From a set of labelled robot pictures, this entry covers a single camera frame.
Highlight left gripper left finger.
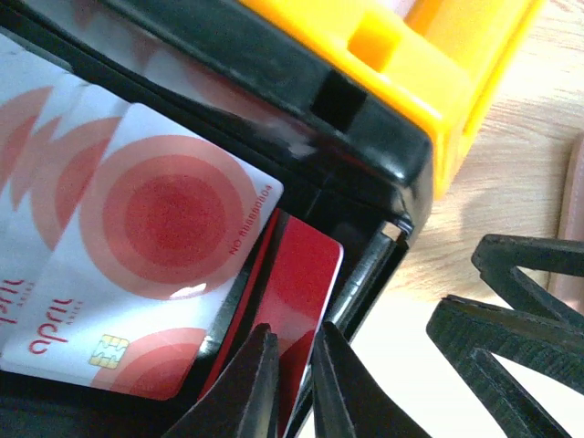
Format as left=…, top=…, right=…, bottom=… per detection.
left=164, top=324, right=279, bottom=437

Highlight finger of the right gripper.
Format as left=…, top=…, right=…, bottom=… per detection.
left=426, top=296, right=583, bottom=437
left=469, top=233, right=584, bottom=329

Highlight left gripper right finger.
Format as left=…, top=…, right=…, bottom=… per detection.
left=312, top=321, right=428, bottom=437

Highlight dark red card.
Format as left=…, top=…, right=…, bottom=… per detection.
left=200, top=209, right=344, bottom=437

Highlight black bin with red cards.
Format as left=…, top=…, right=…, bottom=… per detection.
left=1, top=1, right=433, bottom=437

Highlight yellow plastic bin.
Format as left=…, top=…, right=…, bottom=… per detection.
left=245, top=0, right=543, bottom=199

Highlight white red circle cards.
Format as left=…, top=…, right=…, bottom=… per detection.
left=0, top=31, right=285, bottom=402

